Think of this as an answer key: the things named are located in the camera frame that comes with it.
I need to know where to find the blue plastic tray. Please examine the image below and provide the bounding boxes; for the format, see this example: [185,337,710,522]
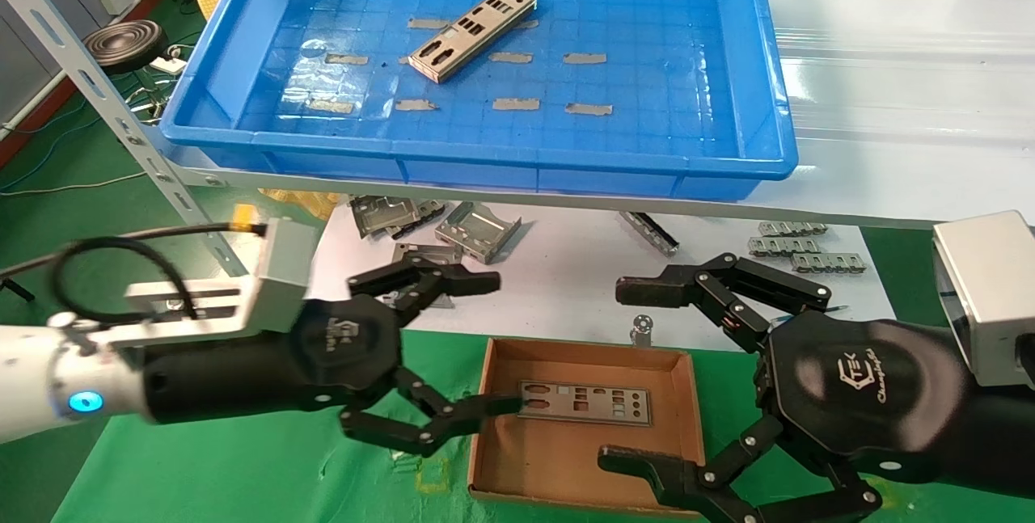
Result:
[159,0,800,202]

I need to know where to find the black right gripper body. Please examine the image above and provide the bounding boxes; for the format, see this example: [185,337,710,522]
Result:
[756,311,971,483]

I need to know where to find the grey sheet metal bracket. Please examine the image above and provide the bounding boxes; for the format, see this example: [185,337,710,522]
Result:
[349,195,421,239]

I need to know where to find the black camera cable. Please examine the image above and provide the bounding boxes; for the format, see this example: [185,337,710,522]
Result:
[0,221,269,326]

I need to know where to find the perforated metal shelf post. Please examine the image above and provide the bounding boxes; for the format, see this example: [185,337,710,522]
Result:
[0,0,260,277]

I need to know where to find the flat sheet metal bracket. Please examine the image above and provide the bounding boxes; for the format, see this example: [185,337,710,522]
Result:
[391,243,465,310]

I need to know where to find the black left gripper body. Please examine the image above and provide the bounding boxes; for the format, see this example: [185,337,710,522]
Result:
[287,294,405,411]

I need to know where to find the metal IO shield plate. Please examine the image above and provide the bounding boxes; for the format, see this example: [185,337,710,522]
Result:
[516,380,654,428]

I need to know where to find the grey metal shelf deck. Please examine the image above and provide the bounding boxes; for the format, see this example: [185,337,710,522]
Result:
[150,0,1035,230]

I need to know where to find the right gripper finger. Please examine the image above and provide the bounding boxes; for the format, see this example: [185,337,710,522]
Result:
[597,414,884,523]
[615,253,832,354]

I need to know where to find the metal plate in tray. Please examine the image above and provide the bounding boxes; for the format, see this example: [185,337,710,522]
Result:
[408,0,539,84]

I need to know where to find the long metal clip strip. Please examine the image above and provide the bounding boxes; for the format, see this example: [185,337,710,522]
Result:
[619,210,680,258]

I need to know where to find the green table cloth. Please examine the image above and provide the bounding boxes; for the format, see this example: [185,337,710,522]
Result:
[50,321,1035,523]

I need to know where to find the open sheet metal bracket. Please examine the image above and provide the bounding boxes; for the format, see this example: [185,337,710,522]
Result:
[434,200,523,266]

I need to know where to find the black round disc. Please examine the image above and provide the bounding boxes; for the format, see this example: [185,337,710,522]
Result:
[83,19,171,76]

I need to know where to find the short metal clip strip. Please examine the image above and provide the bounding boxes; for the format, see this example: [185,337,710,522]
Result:
[758,221,829,238]
[790,252,868,275]
[747,237,824,257]

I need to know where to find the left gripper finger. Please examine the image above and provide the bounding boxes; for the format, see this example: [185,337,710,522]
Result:
[348,255,502,326]
[340,368,526,459]

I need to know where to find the white paper sheet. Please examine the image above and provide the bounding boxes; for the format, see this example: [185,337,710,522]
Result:
[306,196,897,354]

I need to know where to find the shallow cardboard box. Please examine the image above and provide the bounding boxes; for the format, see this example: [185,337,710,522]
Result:
[467,336,706,517]

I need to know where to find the dark metal connector part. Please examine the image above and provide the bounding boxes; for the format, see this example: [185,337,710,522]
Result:
[396,199,447,238]

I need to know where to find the white floor cable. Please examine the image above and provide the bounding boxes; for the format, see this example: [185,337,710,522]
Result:
[0,171,148,198]

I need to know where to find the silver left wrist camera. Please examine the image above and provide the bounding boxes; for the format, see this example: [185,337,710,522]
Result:
[121,218,320,346]

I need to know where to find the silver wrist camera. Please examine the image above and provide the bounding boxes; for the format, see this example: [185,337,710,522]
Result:
[121,218,320,346]
[931,210,1035,389]

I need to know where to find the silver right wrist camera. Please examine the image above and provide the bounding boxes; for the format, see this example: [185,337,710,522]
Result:
[931,210,1035,389]

